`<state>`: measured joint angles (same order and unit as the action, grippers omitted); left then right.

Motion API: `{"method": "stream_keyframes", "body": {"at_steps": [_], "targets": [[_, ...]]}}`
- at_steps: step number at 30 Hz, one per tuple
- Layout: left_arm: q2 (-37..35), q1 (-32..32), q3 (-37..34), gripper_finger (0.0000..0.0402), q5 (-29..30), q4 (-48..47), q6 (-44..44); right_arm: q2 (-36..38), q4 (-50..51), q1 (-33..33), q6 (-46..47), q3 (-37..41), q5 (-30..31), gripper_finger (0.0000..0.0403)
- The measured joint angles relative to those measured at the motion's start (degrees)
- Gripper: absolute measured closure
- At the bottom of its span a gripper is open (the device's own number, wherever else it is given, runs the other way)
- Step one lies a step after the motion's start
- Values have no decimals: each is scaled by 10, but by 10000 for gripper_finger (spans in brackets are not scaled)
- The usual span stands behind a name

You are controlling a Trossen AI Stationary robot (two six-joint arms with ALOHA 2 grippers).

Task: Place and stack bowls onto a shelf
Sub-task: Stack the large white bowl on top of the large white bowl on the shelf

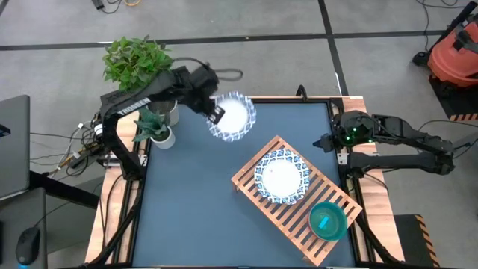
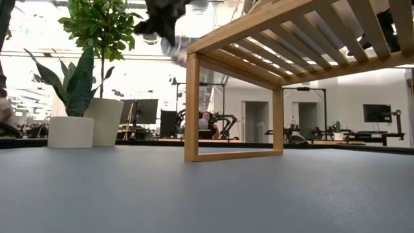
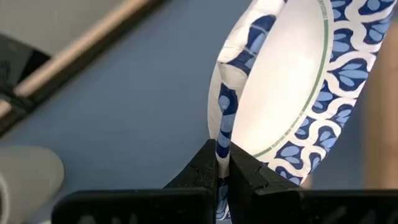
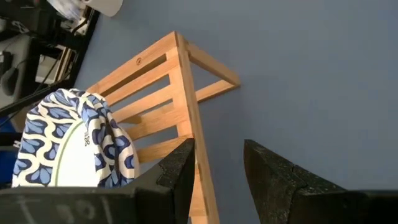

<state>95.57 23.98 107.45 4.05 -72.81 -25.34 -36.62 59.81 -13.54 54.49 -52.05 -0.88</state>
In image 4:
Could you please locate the small blue patterned plate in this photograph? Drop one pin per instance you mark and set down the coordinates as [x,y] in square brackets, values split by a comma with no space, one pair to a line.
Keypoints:
[74,155]

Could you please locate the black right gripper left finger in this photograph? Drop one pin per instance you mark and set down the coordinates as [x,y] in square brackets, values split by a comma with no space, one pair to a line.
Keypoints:
[93,205]

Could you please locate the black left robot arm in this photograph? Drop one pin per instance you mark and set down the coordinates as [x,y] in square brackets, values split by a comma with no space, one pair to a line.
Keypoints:
[18,14]

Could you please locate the black aluminium table frame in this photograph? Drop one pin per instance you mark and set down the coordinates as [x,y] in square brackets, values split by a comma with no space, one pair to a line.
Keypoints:
[87,40]

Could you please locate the wooden slatted shelf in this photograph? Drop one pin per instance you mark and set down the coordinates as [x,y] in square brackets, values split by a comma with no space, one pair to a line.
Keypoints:
[149,118]

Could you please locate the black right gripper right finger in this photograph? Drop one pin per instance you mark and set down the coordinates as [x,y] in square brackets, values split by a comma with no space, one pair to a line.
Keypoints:
[295,196]

